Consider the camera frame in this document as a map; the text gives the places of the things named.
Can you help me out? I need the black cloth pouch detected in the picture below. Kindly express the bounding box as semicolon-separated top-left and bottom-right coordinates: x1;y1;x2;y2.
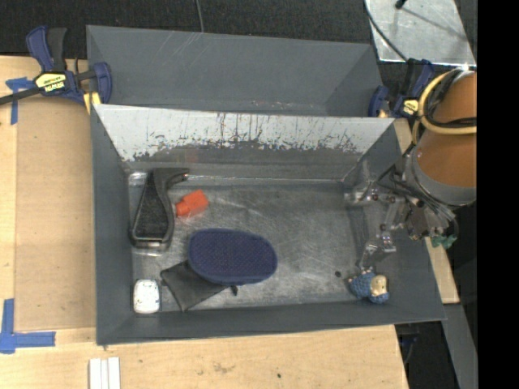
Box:
159;259;239;313

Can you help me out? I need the dark blue oval pad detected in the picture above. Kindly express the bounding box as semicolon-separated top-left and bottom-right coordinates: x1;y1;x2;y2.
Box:
187;228;279;287

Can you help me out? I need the small white box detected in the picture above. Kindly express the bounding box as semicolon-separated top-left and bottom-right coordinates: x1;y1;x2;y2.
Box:
132;278;161;315

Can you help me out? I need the orange-red small block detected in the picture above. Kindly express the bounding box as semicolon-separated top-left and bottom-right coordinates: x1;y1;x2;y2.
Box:
174;189;210;220

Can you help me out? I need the grey metal bin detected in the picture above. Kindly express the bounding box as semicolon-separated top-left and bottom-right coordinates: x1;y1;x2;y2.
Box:
85;24;448;346

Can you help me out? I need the black handled brush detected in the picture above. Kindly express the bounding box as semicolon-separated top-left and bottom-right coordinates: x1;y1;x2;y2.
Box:
128;167;191;253

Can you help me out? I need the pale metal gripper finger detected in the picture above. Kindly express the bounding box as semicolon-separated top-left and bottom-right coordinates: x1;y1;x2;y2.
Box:
355;233;398;276

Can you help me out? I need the blue toy sheep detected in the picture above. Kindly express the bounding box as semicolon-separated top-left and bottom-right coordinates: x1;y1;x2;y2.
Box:
349;272;391;306

